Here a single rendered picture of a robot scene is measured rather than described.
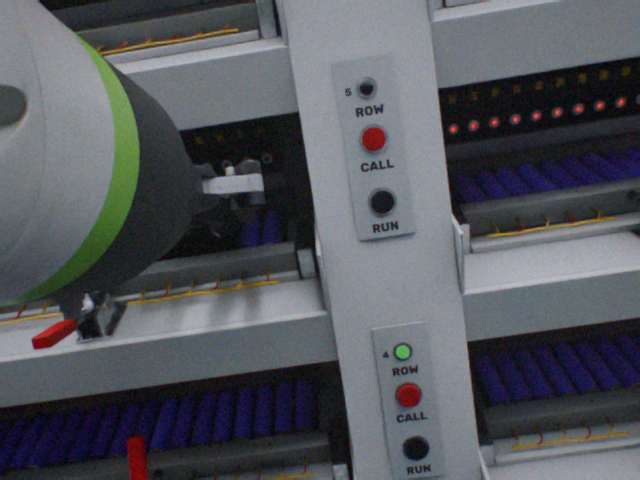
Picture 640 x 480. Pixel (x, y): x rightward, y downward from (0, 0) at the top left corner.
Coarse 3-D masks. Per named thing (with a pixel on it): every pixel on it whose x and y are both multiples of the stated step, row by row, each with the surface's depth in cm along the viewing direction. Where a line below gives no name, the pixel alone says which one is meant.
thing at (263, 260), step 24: (168, 264) 43; (192, 264) 42; (216, 264) 42; (240, 264) 42; (264, 264) 42; (288, 264) 42; (120, 288) 43; (144, 288) 42; (168, 288) 42; (192, 288) 41; (216, 288) 41; (240, 288) 41; (0, 312) 43
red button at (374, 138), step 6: (366, 132) 35; (372, 132) 35; (378, 132) 35; (366, 138) 35; (372, 138) 35; (378, 138) 35; (384, 138) 35; (366, 144) 35; (372, 144) 35; (378, 144) 35; (372, 150) 35
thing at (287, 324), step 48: (288, 240) 48; (288, 288) 41; (0, 336) 42; (144, 336) 39; (192, 336) 38; (240, 336) 38; (288, 336) 38; (0, 384) 40; (48, 384) 40; (96, 384) 40; (144, 384) 40
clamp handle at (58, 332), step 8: (88, 296) 39; (88, 304) 39; (96, 304) 39; (80, 312) 38; (88, 312) 38; (72, 320) 35; (80, 320) 37; (48, 328) 34; (56, 328) 34; (64, 328) 34; (72, 328) 35; (40, 336) 32; (48, 336) 32; (56, 336) 33; (64, 336) 34; (32, 344) 32; (40, 344) 32; (48, 344) 32
